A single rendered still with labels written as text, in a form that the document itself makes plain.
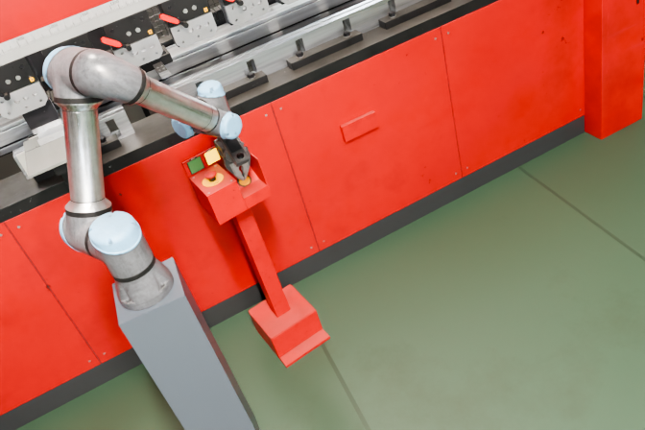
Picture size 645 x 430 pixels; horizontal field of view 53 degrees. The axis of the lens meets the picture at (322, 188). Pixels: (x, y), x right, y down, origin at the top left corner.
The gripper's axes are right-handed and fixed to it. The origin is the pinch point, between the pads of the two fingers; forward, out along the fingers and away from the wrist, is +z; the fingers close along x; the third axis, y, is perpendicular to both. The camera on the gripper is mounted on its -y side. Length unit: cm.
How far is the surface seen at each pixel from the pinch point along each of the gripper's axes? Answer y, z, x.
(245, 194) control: -4.9, 2.3, 3.0
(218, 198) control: -6.3, -2.8, 12.0
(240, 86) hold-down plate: 28.8, -14.5, -18.5
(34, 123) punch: 46, -27, 48
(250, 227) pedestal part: -3.0, 17.9, 4.6
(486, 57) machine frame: 8, 12, -116
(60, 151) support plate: 25, -25, 45
